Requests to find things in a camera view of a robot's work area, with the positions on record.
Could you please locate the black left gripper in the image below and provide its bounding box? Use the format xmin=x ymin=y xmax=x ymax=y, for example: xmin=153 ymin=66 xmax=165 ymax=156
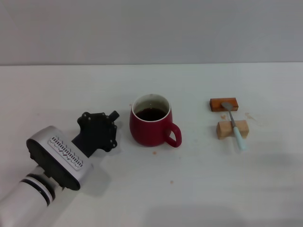
xmin=71 ymin=110 xmax=120 ymax=158

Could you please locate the orange brown wooden block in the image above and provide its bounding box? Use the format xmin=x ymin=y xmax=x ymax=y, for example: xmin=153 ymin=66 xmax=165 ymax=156
xmin=209 ymin=97 xmax=239 ymax=112

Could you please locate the red ceramic cup with coffee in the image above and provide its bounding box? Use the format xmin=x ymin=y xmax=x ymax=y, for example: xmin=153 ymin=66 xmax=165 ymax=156
xmin=129 ymin=94 xmax=182 ymax=148

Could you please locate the blue handled metal spoon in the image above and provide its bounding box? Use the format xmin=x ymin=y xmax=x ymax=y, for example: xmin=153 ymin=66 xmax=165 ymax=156
xmin=221 ymin=102 xmax=247 ymax=151

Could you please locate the light wooden block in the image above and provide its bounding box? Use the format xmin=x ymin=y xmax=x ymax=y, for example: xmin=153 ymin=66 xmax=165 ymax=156
xmin=216 ymin=120 xmax=250 ymax=140

